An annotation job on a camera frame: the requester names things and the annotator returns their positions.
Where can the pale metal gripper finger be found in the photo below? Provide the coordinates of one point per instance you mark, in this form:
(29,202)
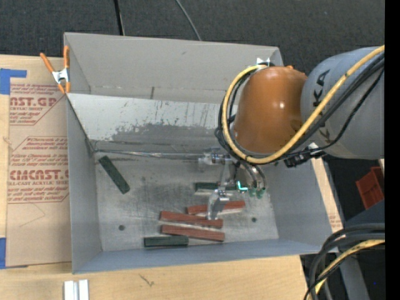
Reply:
(213,209)
(223,202)

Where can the red-brown flat block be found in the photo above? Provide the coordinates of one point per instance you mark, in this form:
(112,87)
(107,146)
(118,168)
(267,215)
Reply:
(197,209)
(187,219)
(192,233)

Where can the dark green flat block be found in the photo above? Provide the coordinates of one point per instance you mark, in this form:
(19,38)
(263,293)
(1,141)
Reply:
(205,186)
(165,241)
(114,174)

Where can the grey metal bin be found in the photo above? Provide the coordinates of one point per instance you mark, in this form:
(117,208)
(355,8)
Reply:
(162,180)

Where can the brown cardboard board red print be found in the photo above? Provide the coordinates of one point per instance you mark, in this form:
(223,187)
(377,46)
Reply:
(37,155)

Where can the black cylinder on white bracket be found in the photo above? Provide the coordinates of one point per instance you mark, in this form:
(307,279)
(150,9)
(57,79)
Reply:
(297,159)

